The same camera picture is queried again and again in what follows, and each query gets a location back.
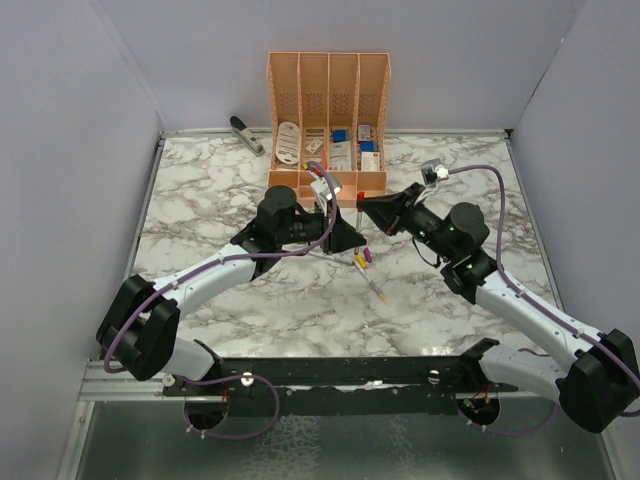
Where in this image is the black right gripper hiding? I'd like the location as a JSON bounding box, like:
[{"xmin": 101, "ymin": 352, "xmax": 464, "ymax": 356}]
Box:
[{"xmin": 358, "ymin": 183, "xmax": 456, "ymax": 262}]

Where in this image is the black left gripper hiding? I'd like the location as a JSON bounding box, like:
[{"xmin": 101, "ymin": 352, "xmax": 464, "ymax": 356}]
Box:
[{"xmin": 277, "ymin": 198, "xmax": 366, "ymax": 255}]

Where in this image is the red pen cap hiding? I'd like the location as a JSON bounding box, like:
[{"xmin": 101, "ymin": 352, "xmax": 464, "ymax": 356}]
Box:
[{"xmin": 356, "ymin": 192, "xmax": 365, "ymax": 212}]

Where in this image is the yellow pen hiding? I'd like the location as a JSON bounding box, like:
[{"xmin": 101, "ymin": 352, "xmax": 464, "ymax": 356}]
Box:
[{"xmin": 353, "ymin": 260, "xmax": 385, "ymax": 300}]

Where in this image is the purple pen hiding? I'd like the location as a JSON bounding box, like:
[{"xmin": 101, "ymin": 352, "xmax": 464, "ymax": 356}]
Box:
[{"xmin": 306, "ymin": 251, "xmax": 353, "ymax": 266}]

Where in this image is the red pen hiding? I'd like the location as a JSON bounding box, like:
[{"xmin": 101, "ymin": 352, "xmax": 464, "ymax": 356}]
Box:
[{"xmin": 354, "ymin": 209, "xmax": 363, "ymax": 255}]

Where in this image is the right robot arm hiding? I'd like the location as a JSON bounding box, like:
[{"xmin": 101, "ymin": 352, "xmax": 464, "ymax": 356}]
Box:
[{"xmin": 357, "ymin": 183, "xmax": 639, "ymax": 433}]

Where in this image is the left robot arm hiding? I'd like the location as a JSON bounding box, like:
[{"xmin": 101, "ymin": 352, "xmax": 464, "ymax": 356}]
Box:
[{"xmin": 96, "ymin": 186, "xmax": 366, "ymax": 395}]

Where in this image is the white red card box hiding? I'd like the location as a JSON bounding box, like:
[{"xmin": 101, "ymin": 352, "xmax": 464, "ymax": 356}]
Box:
[{"xmin": 360, "ymin": 151, "xmax": 381, "ymax": 172}]

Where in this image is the blue eraser box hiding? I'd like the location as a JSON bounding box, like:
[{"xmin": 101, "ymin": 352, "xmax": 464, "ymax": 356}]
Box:
[
  {"xmin": 359, "ymin": 141, "xmax": 378, "ymax": 152},
  {"xmin": 331, "ymin": 129, "xmax": 349, "ymax": 143}
]

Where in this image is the white paper packet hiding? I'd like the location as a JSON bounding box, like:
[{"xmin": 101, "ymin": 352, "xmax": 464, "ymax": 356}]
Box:
[{"xmin": 329, "ymin": 141, "xmax": 352, "ymax": 171}]

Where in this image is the white red staples box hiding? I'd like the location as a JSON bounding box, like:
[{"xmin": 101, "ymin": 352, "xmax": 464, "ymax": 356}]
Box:
[{"xmin": 357, "ymin": 124, "xmax": 375, "ymax": 142}]

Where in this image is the white oval label card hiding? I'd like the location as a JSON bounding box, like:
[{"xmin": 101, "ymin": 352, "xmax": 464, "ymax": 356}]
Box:
[{"xmin": 275, "ymin": 121, "xmax": 301, "ymax": 166}]

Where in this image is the peach plastic desk organizer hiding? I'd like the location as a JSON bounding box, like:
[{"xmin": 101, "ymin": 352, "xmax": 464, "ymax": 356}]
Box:
[{"xmin": 267, "ymin": 51, "xmax": 391, "ymax": 207}]

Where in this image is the black grey stapler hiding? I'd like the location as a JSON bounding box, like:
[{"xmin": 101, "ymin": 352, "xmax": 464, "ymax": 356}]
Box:
[{"xmin": 229, "ymin": 115, "xmax": 265, "ymax": 157}]

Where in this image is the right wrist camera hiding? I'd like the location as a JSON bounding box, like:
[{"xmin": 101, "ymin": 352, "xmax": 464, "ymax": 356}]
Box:
[{"xmin": 420, "ymin": 158, "xmax": 449, "ymax": 193}]

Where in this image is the black mounting rail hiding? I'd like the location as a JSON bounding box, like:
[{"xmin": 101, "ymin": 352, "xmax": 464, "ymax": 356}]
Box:
[{"xmin": 163, "ymin": 339, "xmax": 514, "ymax": 416}]

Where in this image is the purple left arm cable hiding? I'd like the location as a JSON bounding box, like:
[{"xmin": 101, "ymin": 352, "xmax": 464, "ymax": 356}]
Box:
[{"xmin": 103, "ymin": 159, "xmax": 340, "ymax": 441}]

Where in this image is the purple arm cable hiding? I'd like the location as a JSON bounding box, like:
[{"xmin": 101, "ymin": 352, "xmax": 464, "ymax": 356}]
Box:
[
  {"xmin": 444, "ymin": 165, "xmax": 640, "ymax": 437},
  {"xmin": 103, "ymin": 159, "xmax": 340, "ymax": 441}
]

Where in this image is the aluminium frame rail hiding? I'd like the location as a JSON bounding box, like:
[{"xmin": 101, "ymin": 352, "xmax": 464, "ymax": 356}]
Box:
[{"xmin": 80, "ymin": 356, "xmax": 543, "ymax": 402}]

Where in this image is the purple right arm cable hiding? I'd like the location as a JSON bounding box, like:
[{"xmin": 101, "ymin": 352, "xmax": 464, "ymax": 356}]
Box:
[{"xmin": 444, "ymin": 165, "xmax": 640, "ymax": 437}]

